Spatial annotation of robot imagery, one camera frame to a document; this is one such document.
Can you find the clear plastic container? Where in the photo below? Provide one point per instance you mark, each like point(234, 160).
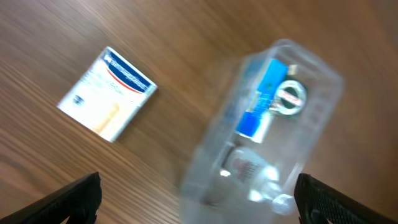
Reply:
point(207, 197)

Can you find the white blue medicine box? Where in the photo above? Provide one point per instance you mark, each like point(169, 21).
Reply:
point(264, 125)

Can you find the small hand sanitizer bottle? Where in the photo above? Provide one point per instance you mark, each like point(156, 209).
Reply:
point(256, 179)

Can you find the blue Vicks lozenge box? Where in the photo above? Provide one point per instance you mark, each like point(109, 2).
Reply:
point(262, 99)

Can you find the white Hansaplast plaster box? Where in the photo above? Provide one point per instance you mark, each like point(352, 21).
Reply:
point(108, 95)

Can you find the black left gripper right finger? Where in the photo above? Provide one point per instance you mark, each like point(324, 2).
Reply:
point(319, 203)

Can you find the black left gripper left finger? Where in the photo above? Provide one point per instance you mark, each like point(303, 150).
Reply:
point(75, 203)

